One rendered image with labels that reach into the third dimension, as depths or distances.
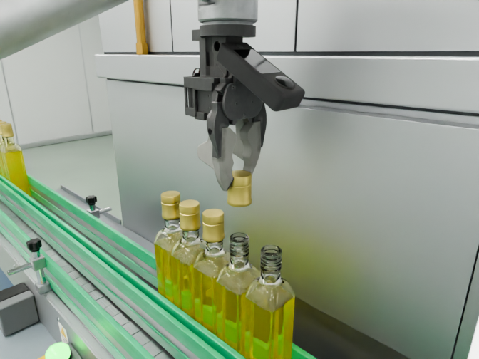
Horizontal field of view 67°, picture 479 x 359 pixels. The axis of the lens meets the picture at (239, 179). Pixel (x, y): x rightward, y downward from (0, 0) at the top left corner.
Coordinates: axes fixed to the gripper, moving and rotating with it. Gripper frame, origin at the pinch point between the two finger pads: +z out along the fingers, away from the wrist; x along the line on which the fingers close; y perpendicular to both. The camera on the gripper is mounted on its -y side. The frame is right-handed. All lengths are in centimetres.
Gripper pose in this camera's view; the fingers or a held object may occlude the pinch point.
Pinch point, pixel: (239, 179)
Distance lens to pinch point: 51.1
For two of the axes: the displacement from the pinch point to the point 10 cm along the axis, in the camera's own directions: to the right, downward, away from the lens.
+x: -7.0, 2.3, -6.7
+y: -7.1, -2.3, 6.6
